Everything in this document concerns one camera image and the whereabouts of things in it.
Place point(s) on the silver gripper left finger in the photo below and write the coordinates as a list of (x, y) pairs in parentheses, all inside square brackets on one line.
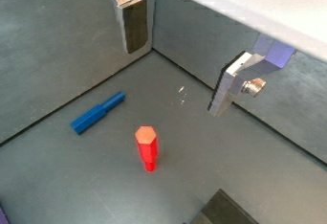
[(131, 15)]

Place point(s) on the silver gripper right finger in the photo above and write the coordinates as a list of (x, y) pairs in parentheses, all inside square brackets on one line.
[(240, 76)]

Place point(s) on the blue stepped peg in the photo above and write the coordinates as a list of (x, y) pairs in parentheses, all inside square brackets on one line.
[(86, 120)]

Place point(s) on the black angle fixture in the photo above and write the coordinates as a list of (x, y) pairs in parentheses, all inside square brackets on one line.
[(222, 211)]

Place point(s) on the red hexagonal peg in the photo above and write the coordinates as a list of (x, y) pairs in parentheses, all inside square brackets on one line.
[(146, 139)]

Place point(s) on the purple base block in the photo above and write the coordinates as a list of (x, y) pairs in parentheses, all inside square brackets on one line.
[(3, 217)]

